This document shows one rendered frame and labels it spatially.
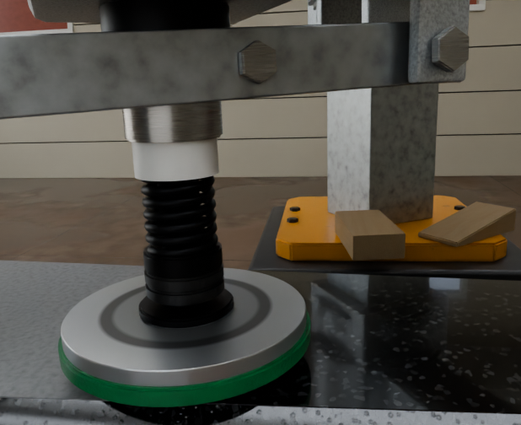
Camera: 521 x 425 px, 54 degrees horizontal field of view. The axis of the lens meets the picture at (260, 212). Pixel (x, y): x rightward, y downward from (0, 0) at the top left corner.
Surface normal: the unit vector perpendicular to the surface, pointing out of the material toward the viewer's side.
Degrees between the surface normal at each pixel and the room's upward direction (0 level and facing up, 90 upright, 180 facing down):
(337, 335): 0
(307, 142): 90
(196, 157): 90
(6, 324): 0
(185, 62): 90
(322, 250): 90
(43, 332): 0
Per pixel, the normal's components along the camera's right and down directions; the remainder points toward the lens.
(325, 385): -0.04, -0.97
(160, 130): -0.11, 0.24
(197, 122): 0.62, 0.16
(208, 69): 0.37, 0.21
